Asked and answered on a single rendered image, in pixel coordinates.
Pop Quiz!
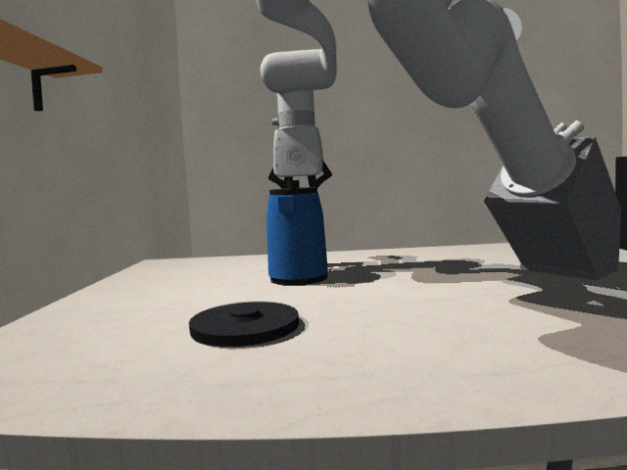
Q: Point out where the blue kettle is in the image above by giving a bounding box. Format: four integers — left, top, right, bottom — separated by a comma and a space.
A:
266, 180, 328, 286

